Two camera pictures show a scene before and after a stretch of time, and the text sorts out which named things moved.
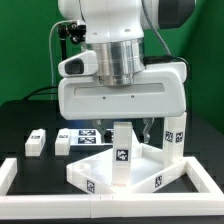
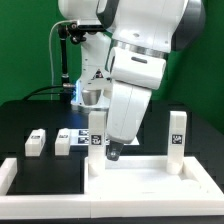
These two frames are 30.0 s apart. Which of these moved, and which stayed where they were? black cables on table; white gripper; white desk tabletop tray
Moved: white gripper; white desk tabletop tray
Stayed: black cables on table
